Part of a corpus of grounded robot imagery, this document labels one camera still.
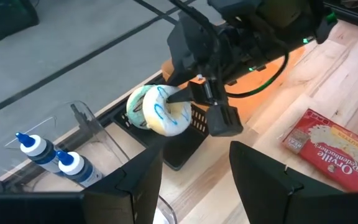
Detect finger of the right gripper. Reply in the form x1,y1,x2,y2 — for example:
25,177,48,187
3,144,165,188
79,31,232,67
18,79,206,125
165,82,214,105

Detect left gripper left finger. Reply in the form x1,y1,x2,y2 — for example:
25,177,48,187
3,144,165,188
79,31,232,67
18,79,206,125
81,146,164,224

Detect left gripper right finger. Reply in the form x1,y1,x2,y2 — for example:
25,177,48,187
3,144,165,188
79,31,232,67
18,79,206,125
229,141,344,224

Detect white frosted donut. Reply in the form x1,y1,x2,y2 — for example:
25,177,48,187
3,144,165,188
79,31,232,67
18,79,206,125
142,84,193,138

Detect blue glue bottle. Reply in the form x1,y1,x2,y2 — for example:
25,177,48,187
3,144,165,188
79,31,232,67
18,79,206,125
56,150,105,188
15,132,62,174

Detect green frosted donut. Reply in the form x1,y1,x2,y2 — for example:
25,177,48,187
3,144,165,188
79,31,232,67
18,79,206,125
126,85,155,130

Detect clear acrylic tray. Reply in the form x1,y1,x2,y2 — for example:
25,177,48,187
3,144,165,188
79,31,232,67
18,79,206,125
0,100,178,224

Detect orange plastic bin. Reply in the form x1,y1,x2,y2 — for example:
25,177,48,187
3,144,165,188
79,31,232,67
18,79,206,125
161,46,306,122

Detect black slotted holder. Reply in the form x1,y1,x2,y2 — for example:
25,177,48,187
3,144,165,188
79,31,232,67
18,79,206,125
112,93,211,171

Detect red popcorn box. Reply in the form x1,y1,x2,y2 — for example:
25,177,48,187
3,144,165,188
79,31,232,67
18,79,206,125
282,108,358,193

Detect black floor case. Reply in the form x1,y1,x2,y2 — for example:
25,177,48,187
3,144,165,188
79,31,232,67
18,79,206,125
0,0,40,42

